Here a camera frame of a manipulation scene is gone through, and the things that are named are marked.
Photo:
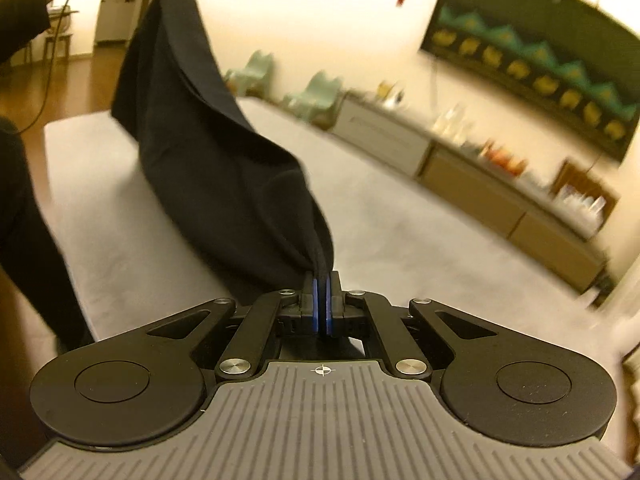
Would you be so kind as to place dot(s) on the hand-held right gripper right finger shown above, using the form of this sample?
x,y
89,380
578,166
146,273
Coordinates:
x,y
329,305

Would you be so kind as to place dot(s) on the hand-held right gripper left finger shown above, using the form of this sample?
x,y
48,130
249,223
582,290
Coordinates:
x,y
315,305

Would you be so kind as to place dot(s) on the black garment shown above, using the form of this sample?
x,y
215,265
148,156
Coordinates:
x,y
210,160

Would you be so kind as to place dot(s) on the person's left forearm black sleeve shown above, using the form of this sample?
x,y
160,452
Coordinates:
x,y
20,15

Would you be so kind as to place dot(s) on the white cupboard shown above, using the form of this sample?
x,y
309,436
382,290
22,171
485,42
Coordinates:
x,y
115,15

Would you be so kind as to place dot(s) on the wooden stool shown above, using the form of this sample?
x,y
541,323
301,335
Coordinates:
x,y
57,30

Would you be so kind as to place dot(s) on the long grey sideboard cabinet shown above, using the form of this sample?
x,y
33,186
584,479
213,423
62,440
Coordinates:
x,y
475,185

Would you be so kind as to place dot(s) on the small green child chair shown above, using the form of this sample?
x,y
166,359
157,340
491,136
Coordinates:
x,y
317,97
252,72

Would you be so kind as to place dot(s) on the cluster of clear glasses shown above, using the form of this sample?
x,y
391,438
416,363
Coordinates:
x,y
450,122

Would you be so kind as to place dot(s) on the yellow-green cup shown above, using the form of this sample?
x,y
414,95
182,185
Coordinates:
x,y
385,90

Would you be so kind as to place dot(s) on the red fruit plate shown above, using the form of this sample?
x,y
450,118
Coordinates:
x,y
505,160

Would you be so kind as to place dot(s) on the white storage basket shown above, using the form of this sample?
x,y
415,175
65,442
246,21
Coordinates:
x,y
582,210

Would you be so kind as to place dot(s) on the wooden chess board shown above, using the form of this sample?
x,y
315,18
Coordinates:
x,y
567,175

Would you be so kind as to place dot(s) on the person's dark clothed body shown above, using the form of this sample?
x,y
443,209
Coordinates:
x,y
30,250

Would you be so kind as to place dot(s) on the green and black wall tapestry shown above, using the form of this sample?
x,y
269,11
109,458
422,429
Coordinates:
x,y
525,35

